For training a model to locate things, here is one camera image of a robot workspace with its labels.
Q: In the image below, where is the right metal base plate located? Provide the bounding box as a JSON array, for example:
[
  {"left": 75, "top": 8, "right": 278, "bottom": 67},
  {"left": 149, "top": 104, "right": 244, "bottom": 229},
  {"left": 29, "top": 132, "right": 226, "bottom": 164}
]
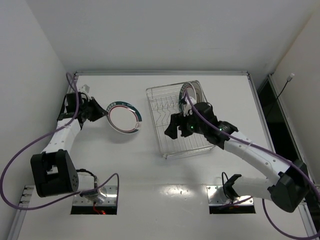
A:
[{"left": 206, "top": 185, "right": 254, "bottom": 207}]

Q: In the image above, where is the black left base cable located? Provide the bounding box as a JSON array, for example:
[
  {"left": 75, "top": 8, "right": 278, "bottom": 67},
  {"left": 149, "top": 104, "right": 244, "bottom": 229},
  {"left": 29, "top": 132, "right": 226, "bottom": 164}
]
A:
[{"left": 76, "top": 168, "right": 98, "bottom": 180}]

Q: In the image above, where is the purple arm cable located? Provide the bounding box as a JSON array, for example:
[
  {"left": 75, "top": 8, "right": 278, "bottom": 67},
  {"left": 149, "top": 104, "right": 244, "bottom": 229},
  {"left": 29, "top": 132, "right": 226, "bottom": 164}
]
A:
[
  {"left": 0, "top": 72, "right": 120, "bottom": 210},
  {"left": 182, "top": 87, "right": 320, "bottom": 238}
]

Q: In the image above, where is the metal wire dish rack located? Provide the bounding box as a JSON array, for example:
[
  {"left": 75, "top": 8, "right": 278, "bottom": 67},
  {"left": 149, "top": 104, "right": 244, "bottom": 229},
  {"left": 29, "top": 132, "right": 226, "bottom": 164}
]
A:
[{"left": 146, "top": 82, "right": 214, "bottom": 159}]

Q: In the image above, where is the black cable with white plug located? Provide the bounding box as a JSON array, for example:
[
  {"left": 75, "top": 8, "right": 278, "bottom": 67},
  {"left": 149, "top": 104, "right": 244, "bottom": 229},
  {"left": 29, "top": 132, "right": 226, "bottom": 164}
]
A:
[{"left": 265, "top": 73, "right": 295, "bottom": 118}]

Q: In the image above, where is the blue floral green plate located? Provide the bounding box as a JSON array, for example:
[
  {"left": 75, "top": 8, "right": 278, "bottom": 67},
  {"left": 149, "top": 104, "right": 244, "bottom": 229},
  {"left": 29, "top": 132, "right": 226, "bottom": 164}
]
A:
[{"left": 198, "top": 85, "right": 204, "bottom": 102}]

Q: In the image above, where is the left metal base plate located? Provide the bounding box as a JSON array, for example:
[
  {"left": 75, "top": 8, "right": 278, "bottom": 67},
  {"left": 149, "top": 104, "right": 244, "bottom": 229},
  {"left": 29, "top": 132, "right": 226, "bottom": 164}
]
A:
[{"left": 72, "top": 185, "right": 118, "bottom": 207}]

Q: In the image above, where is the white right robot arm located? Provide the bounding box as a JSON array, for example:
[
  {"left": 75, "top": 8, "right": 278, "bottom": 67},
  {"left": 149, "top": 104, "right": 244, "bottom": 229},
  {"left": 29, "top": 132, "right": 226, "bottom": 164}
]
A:
[{"left": 164, "top": 102, "right": 310, "bottom": 213}]

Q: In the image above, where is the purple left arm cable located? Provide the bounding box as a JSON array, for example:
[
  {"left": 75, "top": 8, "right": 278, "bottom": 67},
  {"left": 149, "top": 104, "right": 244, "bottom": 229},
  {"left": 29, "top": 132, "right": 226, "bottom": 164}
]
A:
[{"left": 0, "top": 72, "right": 120, "bottom": 210}]

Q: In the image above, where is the white plate with grey rim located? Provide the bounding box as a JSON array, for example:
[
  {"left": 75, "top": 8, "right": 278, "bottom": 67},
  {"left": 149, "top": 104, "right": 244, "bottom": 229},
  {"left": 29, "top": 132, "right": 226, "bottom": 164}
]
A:
[{"left": 189, "top": 81, "right": 200, "bottom": 103}]

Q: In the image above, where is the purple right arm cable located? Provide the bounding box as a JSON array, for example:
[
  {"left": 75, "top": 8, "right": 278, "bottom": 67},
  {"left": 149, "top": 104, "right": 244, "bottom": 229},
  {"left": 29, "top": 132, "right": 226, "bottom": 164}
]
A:
[{"left": 182, "top": 87, "right": 320, "bottom": 238}]

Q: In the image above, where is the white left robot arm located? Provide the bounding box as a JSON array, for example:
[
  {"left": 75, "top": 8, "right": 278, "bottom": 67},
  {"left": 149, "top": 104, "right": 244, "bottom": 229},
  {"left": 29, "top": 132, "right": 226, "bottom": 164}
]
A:
[{"left": 30, "top": 92, "right": 107, "bottom": 198}]

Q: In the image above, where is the green rimmed plate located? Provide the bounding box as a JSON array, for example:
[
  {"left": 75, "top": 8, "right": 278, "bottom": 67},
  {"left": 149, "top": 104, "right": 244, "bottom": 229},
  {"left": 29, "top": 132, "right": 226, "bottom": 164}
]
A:
[
  {"left": 178, "top": 82, "right": 197, "bottom": 112},
  {"left": 106, "top": 101, "right": 143, "bottom": 135}
]

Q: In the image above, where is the metal base plate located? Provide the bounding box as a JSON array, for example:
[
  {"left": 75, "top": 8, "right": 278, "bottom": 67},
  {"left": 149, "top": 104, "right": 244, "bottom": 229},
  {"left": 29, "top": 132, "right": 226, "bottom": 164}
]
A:
[
  {"left": 72, "top": 185, "right": 118, "bottom": 207},
  {"left": 206, "top": 185, "right": 254, "bottom": 207}
]

